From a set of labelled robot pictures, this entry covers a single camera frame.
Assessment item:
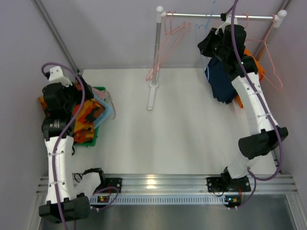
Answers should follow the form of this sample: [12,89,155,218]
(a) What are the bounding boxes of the pink trousers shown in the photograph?
[92,87,116,119]

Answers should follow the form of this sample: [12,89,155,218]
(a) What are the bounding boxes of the orange patterned trousers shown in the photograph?
[38,83,104,143]

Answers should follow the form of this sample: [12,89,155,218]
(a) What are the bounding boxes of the light blue trousers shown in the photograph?
[94,93,114,129]

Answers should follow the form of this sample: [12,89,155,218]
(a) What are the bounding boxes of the pink hanger of blue trousers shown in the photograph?
[146,22,191,81]

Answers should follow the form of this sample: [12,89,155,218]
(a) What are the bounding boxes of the pink wire hanger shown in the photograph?
[146,6,174,85]
[246,14,283,90]

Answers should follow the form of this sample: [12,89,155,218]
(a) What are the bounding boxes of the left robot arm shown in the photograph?
[39,75,106,224]

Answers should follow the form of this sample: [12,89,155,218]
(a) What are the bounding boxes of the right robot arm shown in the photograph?
[198,23,288,191]

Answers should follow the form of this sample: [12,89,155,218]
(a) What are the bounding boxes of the navy blue trousers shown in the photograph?
[204,57,237,104]

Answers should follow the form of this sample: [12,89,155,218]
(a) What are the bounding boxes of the bright orange trousers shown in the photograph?
[236,47,266,108]

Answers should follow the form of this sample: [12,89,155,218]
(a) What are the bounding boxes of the green plastic bin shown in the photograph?
[74,86,106,147]

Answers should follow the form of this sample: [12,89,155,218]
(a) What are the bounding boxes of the white metal clothes rack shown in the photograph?
[146,6,287,111]

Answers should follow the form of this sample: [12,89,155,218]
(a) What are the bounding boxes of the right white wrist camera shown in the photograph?
[215,14,232,35]

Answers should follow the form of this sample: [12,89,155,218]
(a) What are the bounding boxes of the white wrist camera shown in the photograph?
[215,14,232,35]
[45,66,72,87]

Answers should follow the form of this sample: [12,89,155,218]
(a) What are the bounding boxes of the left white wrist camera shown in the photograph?
[45,66,72,87]

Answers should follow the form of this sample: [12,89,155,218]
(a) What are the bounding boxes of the empty pink wire hanger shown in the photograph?
[246,14,283,90]

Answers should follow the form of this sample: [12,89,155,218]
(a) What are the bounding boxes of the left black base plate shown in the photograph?
[106,177,122,193]

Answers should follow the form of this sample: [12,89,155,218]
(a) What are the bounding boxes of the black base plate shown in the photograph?
[106,177,122,193]
[206,176,251,193]

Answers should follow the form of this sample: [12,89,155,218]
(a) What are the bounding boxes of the slotted grey cable duct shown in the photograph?
[91,194,231,206]

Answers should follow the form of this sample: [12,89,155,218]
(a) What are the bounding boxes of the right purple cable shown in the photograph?
[220,0,285,209]

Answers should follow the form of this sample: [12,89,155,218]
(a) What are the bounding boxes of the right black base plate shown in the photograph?
[206,176,251,193]

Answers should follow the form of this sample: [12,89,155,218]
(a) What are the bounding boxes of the aluminium mounting rail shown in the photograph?
[35,174,298,195]

